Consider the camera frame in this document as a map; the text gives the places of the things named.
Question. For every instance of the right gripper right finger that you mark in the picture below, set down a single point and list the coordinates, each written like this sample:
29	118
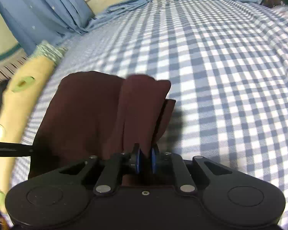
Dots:
171	165

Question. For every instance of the blue star print curtain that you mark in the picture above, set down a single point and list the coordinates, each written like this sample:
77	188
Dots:
32	21

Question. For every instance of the blue white checkered bedsheet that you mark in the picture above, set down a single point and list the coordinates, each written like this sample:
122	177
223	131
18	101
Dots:
228	65

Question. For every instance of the dark maroon t-shirt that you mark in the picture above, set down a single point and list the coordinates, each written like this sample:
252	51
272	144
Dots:
93	113

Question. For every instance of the light blue garment near headboard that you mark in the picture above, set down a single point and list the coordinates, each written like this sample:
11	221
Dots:
114	11

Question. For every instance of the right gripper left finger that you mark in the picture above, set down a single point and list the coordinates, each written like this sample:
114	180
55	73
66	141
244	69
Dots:
115	168

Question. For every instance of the yellow avocado print pillow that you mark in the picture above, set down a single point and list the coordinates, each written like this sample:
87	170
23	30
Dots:
19	99

